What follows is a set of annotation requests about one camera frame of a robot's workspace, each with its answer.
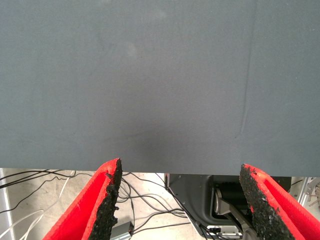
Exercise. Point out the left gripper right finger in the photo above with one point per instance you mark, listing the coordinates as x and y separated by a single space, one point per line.
272 212

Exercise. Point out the aluminium frame profile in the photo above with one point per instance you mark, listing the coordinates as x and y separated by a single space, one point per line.
5 205
307 190

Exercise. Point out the black robot base housing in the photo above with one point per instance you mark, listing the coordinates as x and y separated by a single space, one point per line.
195 190

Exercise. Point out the grey metal box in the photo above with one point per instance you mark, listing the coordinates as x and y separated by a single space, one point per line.
122 229

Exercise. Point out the dark grey table cloth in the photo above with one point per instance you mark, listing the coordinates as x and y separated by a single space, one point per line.
150 75

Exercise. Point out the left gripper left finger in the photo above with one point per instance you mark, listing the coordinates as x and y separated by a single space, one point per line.
82 207

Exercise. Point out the silver metal bracket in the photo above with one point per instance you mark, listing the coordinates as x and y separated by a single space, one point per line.
222 231

